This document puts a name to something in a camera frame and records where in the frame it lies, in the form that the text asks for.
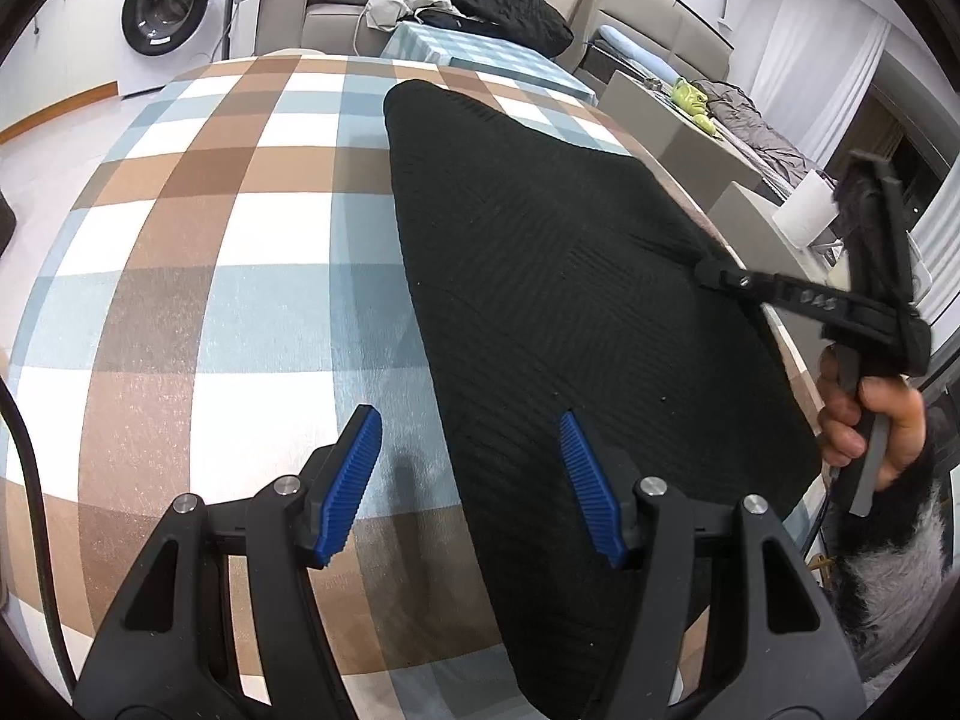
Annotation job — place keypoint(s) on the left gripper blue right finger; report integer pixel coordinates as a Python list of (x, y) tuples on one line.
[(603, 479)]

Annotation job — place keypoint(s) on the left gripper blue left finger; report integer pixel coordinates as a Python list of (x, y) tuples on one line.
[(335, 479)]

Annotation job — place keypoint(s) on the black knit sweater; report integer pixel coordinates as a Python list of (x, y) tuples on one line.
[(544, 277)]

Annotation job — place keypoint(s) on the light grey clothes pile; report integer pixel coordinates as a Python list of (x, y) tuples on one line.
[(384, 15)]

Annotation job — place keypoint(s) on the person right hand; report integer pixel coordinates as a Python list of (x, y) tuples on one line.
[(841, 414)]

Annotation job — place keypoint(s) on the beige cabinet box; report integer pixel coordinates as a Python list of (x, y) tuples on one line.
[(705, 166)]

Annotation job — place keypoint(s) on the brown blue checkered tablecloth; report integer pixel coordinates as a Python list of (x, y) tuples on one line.
[(222, 293)]

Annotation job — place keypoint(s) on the grey crumpled blanket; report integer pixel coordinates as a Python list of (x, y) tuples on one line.
[(732, 108)]

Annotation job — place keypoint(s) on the green toy figure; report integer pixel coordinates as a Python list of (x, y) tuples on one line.
[(694, 104)]

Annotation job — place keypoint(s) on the light blue pillow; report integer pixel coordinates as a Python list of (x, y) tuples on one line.
[(630, 51)]

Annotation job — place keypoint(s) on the teal checkered small table cloth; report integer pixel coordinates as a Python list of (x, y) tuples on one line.
[(411, 42)]

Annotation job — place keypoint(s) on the grey sofa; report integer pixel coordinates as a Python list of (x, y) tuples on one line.
[(669, 28)]

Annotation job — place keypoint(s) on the black padded jacket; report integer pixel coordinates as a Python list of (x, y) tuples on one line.
[(534, 24)]

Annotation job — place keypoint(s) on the white front-load washing machine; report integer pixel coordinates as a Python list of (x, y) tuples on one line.
[(162, 39)]

